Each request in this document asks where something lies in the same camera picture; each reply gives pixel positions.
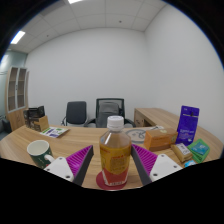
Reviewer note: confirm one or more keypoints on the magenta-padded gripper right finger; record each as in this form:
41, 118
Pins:
146, 160

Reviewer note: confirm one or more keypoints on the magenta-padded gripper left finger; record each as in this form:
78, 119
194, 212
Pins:
78, 160

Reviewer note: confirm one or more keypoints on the amber drink bottle white cap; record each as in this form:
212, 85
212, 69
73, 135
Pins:
115, 156

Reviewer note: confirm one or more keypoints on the orange cardboard box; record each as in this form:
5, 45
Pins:
160, 140

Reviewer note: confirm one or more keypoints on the round white printed disc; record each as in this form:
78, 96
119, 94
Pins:
138, 136

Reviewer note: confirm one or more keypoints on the tan small packet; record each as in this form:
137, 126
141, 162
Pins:
181, 152

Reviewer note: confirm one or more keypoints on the white printed leaflet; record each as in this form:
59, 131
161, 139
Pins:
54, 132

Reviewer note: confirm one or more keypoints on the green and white mug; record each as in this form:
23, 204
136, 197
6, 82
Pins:
38, 153

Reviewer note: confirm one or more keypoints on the small light blue packet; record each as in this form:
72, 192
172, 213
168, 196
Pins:
190, 163

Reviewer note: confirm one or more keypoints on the wooden side desk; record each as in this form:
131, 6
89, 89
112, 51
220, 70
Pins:
156, 116

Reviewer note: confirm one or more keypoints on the dark padded office chair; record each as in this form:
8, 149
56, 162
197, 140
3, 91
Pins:
76, 113

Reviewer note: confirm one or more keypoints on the purple stand-up pouch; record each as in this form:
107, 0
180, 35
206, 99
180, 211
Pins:
187, 126

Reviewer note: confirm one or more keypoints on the green flat packet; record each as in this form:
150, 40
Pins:
200, 150

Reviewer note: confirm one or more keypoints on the grey mesh office chair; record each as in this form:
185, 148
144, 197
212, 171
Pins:
108, 111

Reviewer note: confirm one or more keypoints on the dark brown printed carton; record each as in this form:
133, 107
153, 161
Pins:
26, 118

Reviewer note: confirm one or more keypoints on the black sofa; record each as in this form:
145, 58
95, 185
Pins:
6, 126

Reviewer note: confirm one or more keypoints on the wooden shelf cabinet glass doors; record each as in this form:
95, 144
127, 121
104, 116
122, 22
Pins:
16, 96

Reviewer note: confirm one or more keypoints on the small rectangular ceiling light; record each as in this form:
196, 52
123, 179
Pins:
17, 37

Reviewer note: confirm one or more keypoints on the large rectangular ceiling light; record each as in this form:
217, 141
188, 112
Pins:
75, 1

